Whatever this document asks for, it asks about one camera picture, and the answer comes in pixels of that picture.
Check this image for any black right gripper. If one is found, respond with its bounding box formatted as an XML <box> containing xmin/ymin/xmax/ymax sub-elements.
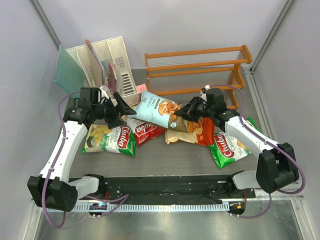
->
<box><xmin>175</xmin><ymin>95</ymin><xmax>215</xmax><ymax>123</ymax></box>

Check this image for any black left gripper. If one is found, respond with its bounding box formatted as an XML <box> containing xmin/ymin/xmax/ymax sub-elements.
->
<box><xmin>92</xmin><ymin>92</ymin><xmax>136</xmax><ymax>129</ymax></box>

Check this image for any beige orange cassava chips bag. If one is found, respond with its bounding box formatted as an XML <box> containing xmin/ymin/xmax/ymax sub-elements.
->
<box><xmin>165</xmin><ymin>117</ymin><xmax>215</xmax><ymax>146</ymax></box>

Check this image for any red Chuba chips bag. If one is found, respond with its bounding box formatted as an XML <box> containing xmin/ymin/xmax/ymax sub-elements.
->
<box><xmin>126</xmin><ymin>118</ymin><xmax>166</xmax><ymax>147</ymax></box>

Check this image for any light blue cassava chips bag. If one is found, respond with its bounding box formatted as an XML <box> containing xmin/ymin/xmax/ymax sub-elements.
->
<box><xmin>129</xmin><ymin>91</ymin><xmax>188</xmax><ymax>133</ymax></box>

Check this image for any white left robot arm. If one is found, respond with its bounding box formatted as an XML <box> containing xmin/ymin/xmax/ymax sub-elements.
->
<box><xmin>27</xmin><ymin>87</ymin><xmax>136</xmax><ymax>212</ymax></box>

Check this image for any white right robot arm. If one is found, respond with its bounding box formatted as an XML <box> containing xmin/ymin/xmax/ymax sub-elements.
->
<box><xmin>175</xmin><ymin>85</ymin><xmax>306</xmax><ymax>198</ymax></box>

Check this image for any orange wooden shelf rack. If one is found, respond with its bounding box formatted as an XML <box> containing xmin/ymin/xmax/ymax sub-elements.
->
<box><xmin>144</xmin><ymin>45</ymin><xmax>253</xmax><ymax>110</ymax></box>

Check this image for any green Chuba bag left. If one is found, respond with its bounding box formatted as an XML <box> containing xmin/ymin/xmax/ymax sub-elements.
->
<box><xmin>81</xmin><ymin>124</ymin><xmax>136</xmax><ymax>157</ymax></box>

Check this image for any green chuba bag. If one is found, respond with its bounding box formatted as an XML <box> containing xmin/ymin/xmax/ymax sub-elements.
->
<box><xmin>81</xmin><ymin>124</ymin><xmax>136</xmax><ymax>157</ymax></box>
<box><xmin>208</xmin><ymin>131</ymin><xmax>252</xmax><ymax>169</ymax></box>

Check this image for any pink patterned booklet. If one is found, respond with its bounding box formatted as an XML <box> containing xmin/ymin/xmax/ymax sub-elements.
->
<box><xmin>101</xmin><ymin>59</ymin><xmax>124</xmax><ymax>96</ymax></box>

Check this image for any small pink box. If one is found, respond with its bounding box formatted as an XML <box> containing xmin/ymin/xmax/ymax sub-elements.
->
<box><xmin>136</xmin><ymin>84</ymin><xmax>148</xmax><ymax>94</ymax></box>

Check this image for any brown flat board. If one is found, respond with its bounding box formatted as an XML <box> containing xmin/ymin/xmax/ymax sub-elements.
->
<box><xmin>85</xmin><ymin>39</ymin><xmax>107</xmax><ymax>88</ymax></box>

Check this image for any green Chuba bag right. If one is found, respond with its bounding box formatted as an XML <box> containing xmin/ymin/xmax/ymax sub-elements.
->
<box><xmin>208</xmin><ymin>131</ymin><xmax>252</xmax><ymax>169</ymax></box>

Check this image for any teal green folder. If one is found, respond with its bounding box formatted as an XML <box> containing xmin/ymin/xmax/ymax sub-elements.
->
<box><xmin>54</xmin><ymin>44</ymin><xmax>87</xmax><ymax>94</ymax></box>

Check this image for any cream plastic file organizer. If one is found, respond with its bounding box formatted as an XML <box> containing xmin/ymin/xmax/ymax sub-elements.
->
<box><xmin>66</xmin><ymin>36</ymin><xmax>140</xmax><ymax>106</ymax></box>

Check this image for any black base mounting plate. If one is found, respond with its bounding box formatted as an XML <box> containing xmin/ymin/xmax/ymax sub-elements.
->
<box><xmin>90</xmin><ymin>175</ymin><xmax>256</xmax><ymax>205</ymax></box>

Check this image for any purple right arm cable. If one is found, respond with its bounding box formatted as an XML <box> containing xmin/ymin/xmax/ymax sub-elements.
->
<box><xmin>208</xmin><ymin>84</ymin><xmax>306</xmax><ymax>220</ymax></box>

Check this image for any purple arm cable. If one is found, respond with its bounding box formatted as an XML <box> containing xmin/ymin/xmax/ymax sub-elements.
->
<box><xmin>41</xmin><ymin>90</ymin><xmax>130</xmax><ymax>229</ymax></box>
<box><xmin>208</xmin><ymin>84</ymin><xmax>306</xmax><ymax>220</ymax></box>

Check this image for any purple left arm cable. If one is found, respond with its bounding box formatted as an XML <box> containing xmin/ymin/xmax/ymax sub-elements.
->
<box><xmin>41</xmin><ymin>90</ymin><xmax>130</xmax><ymax>229</ymax></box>

